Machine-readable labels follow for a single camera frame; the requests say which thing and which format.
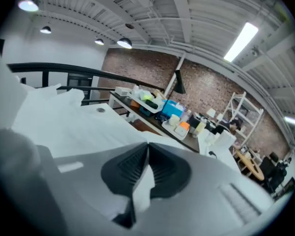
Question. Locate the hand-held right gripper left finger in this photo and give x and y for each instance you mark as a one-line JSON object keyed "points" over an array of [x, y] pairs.
{"points": [[88, 171]]}

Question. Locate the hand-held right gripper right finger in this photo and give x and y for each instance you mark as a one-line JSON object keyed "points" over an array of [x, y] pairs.
{"points": [[199, 193]]}

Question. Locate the white work table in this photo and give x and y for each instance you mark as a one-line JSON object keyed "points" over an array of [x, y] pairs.
{"points": [[76, 131]]}

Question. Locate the white pillowcase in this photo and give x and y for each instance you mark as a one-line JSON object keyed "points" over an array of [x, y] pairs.
{"points": [[143, 193]]}

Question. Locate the white side table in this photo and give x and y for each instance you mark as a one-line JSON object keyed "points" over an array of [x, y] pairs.
{"points": [[223, 154]]}

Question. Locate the round wooden table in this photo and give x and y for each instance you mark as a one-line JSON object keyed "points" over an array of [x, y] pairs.
{"points": [[253, 168]]}

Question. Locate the orange and white box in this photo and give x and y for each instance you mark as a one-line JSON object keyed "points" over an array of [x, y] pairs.
{"points": [[182, 131]]}

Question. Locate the cream cup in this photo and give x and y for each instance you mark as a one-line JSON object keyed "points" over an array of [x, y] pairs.
{"points": [[200, 128]]}

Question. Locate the black box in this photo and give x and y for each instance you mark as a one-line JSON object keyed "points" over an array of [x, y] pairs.
{"points": [[194, 123]]}

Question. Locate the small white tray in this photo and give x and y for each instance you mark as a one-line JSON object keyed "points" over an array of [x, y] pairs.
{"points": [[169, 129]]}

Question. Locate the black office chair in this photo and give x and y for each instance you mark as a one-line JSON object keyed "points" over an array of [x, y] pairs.
{"points": [[273, 176]]}

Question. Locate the white mug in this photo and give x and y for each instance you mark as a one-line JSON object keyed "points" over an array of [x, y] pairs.
{"points": [[174, 120]]}

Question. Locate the clear plastic bottle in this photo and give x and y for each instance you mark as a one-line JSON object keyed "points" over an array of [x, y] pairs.
{"points": [[185, 117]]}

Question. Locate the white lampshade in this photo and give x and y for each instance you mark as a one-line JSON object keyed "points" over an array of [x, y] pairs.
{"points": [[220, 117], [211, 112]]}

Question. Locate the dark-topped white-legged table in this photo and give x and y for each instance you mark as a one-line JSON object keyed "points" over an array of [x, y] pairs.
{"points": [[150, 120]]}

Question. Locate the teal box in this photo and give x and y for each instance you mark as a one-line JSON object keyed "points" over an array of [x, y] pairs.
{"points": [[145, 112]]}

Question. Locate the long white tray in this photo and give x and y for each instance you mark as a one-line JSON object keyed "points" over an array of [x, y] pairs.
{"points": [[147, 108]]}

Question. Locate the white rectangular box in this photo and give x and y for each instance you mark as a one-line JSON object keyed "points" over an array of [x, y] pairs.
{"points": [[123, 91]]}

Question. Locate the blue box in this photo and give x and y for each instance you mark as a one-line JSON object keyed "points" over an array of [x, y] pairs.
{"points": [[170, 109]]}

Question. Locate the black oblong case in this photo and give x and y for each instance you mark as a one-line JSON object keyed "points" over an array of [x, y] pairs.
{"points": [[152, 104]]}

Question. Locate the clear drinking glass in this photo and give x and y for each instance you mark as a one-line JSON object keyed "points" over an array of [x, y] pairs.
{"points": [[135, 90]]}

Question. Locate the lime and white ball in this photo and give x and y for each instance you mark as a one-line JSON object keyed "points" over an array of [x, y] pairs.
{"points": [[147, 97]]}

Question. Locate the white tissue pack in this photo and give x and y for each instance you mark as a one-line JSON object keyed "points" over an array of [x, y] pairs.
{"points": [[158, 99]]}

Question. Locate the black metal railing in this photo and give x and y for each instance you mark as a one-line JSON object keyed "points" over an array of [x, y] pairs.
{"points": [[64, 69]]}

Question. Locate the white shelf rack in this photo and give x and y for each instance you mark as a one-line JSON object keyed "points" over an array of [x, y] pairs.
{"points": [[238, 95]]}

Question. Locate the black desk lamp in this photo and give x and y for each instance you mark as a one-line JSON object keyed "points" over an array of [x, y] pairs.
{"points": [[180, 85]]}

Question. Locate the white vertical pipe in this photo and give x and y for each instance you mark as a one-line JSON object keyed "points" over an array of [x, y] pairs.
{"points": [[174, 77]]}

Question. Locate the black pendant lamp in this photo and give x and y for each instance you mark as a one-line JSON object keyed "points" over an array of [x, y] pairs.
{"points": [[124, 43], [45, 30], [28, 5], [99, 42]]}

